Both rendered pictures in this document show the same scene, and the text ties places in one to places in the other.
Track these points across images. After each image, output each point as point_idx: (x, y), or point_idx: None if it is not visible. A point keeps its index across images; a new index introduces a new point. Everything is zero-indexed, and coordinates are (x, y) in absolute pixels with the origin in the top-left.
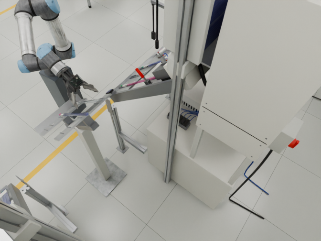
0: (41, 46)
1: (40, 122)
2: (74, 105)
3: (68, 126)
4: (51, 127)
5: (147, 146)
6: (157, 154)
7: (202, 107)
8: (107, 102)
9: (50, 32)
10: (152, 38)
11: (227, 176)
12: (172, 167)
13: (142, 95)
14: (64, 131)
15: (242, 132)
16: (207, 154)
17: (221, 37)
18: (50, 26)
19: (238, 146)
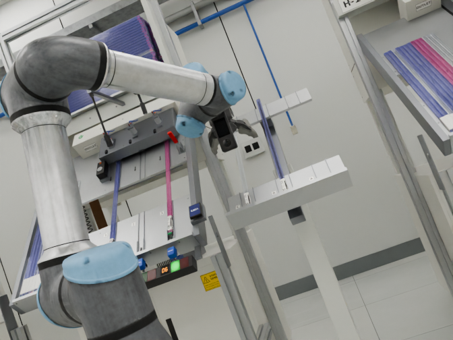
0: (88, 253)
1: (326, 175)
2: (255, 132)
3: (286, 102)
4: (316, 163)
5: (255, 313)
6: (259, 309)
7: None
8: (214, 225)
9: (70, 177)
10: (111, 145)
11: None
12: None
13: (196, 162)
14: (293, 97)
15: (209, 129)
16: (228, 240)
17: None
18: (69, 146)
19: (218, 151)
